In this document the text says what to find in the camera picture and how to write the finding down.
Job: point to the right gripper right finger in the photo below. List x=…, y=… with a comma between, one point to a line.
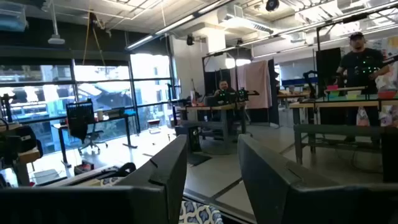
x=273, y=193

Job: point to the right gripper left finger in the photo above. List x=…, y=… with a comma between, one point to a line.
x=155, y=193

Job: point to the black background robot arm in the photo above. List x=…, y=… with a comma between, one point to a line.
x=244, y=94
x=222, y=96

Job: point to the black desk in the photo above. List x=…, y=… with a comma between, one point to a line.
x=127, y=130

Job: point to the black office chair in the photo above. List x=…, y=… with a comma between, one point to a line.
x=79, y=119

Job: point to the pink curtain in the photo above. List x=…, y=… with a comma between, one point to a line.
x=253, y=84

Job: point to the long wooden table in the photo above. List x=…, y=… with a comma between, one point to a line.
x=342, y=104

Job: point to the person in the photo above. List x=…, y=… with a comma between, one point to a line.
x=224, y=87
x=362, y=71

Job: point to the pink plastic bin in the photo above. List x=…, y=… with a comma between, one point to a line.
x=332, y=87

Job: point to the green plastic bin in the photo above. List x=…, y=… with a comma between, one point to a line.
x=353, y=95

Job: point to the black hanging panel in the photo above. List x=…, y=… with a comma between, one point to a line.
x=328, y=71

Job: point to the black equipment on stand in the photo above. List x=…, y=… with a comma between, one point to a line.
x=18, y=140

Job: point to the red plastic bin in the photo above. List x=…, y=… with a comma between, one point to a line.
x=387, y=94

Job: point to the long ceiling light strip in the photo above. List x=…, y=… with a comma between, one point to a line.
x=155, y=32

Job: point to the white pendant lamp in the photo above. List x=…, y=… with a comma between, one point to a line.
x=56, y=40

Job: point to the clear storage box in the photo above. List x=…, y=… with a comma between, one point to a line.
x=12, y=17

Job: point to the black ceiling camera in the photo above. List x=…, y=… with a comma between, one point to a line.
x=190, y=40
x=272, y=4
x=239, y=42

